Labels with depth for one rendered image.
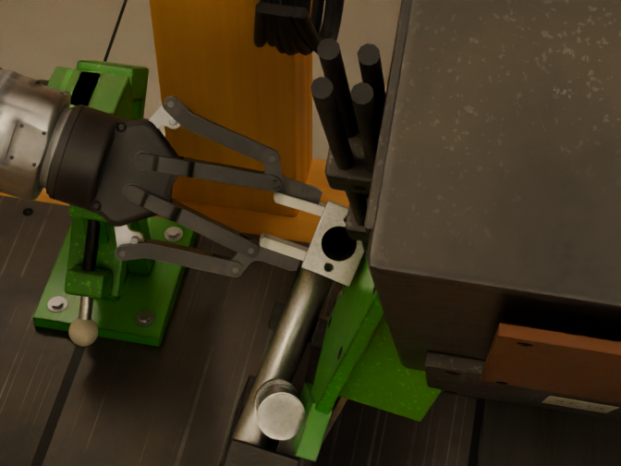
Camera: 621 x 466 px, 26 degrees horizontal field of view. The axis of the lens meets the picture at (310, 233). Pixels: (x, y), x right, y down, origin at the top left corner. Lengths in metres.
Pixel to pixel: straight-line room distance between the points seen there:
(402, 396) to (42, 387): 0.43
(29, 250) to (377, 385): 0.53
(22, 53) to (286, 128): 1.69
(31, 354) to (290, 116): 0.35
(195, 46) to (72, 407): 0.36
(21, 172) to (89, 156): 0.05
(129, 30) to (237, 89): 1.69
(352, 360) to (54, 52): 2.08
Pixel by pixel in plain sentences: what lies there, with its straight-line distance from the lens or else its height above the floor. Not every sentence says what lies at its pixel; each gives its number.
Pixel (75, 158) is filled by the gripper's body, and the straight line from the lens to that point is 1.00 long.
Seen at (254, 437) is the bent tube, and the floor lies 0.99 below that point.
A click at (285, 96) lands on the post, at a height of 1.06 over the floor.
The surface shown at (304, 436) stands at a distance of 1.04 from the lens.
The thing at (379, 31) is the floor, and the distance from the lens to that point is 2.98.
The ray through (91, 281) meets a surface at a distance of 1.27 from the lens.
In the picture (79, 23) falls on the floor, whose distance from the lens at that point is 3.04.
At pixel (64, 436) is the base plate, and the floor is 0.90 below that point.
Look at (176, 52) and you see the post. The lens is 1.32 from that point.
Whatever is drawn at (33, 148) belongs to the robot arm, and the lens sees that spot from 1.00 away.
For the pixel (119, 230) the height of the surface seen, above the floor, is 1.20.
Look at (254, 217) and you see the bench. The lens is 1.46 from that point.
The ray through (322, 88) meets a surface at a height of 1.60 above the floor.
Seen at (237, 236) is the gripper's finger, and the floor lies 1.20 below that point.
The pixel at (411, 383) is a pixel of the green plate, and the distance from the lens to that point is 1.01.
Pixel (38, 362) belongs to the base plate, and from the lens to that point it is 1.35.
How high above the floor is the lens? 1.99
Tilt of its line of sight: 50 degrees down
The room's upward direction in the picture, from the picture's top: straight up
